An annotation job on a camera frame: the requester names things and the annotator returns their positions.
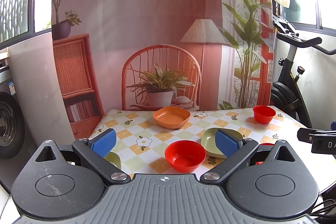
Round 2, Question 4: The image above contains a green square plate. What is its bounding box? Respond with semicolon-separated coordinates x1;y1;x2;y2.
201;127;243;159

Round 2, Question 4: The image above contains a printed room backdrop cloth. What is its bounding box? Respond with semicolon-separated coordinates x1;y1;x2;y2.
52;0;274;138

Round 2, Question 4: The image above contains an orange square plate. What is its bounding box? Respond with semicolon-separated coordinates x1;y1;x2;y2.
153;106;191;129

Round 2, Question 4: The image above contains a black exercise bike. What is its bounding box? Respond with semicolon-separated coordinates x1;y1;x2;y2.
270;0;335;128

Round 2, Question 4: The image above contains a green plate behind left finger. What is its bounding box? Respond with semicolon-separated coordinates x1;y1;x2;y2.
104;152;121;169

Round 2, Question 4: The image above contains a red bowl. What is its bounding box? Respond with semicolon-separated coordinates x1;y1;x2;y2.
255;143;274;165
165;140;206;173
252;105;276;124

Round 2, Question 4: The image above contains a checkered floral tablecloth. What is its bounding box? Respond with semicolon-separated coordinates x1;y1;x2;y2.
91;109;310;175

